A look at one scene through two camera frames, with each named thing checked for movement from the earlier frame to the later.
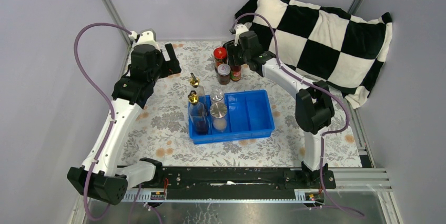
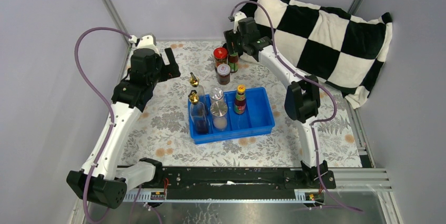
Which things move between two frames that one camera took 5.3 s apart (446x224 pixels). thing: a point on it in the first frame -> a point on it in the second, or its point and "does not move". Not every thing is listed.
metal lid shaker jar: (216, 95) does not move
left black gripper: (171, 66) does not move
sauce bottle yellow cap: (235, 72) -> (240, 104)
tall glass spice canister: (218, 111) does not move
